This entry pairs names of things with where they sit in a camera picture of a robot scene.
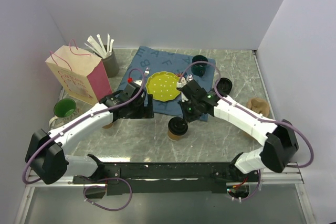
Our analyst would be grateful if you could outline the purple cable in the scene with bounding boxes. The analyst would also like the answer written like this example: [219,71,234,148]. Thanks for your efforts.
[22,68,146,210]
[180,60,314,201]

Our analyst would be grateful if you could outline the grey straw holder cup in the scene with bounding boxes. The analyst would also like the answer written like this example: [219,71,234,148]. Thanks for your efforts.
[102,50,119,78]

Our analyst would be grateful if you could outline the black plastic cup lid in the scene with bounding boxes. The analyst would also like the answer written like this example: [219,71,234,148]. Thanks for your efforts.
[168,117,188,136]

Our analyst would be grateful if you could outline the green interior enamel mug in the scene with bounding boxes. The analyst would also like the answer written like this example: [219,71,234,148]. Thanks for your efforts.
[48,98,77,127]

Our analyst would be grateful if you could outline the white wrapped straws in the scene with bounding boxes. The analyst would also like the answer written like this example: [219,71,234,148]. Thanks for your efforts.
[84,34,114,59]

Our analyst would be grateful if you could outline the pink paper gift bag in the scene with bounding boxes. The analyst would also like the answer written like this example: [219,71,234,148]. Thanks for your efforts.
[45,40,112,105]

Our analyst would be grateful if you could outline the dark green mug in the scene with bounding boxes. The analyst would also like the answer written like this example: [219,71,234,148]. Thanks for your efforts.
[191,55,208,77]

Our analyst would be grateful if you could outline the yellow-green dotted plate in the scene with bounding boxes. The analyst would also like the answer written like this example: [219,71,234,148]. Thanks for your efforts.
[145,71,180,102]

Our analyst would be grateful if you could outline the stack of black lids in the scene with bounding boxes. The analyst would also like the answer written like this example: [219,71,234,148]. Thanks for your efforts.
[216,78,233,97]

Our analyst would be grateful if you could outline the silver fork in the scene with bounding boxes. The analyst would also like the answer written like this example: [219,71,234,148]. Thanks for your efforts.
[143,67,150,79]

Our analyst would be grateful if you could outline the stack of brown paper cups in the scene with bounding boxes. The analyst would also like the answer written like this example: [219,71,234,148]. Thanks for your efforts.
[102,122,113,129]

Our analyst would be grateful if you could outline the brown paper cup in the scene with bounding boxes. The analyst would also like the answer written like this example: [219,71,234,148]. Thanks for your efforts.
[167,130,184,141]

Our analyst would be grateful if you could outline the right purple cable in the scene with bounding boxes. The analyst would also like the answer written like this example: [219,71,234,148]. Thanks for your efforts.
[180,60,314,201]

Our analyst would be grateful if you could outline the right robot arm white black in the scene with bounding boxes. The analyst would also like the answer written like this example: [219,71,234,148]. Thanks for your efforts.
[177,80,299,182]

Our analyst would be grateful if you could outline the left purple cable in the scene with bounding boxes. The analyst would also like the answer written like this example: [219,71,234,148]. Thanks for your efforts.
[22,68,146,210]

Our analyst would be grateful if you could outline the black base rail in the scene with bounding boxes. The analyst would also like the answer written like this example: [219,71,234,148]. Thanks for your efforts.
[72,162,259,196]

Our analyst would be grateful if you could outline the blue alphabet cloth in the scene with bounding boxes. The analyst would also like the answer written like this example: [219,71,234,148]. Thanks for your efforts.
[115,45,216,122]

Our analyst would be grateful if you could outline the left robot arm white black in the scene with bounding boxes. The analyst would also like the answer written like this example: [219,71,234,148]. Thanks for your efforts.
[25,80,154,185]

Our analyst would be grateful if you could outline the cartoon mouse figurine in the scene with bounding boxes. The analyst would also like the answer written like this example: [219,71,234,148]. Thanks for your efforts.
[175,72,187,80]

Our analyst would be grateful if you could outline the brown pulp cup carrier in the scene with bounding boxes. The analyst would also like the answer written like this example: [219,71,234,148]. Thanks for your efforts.
[246,98,270,117]

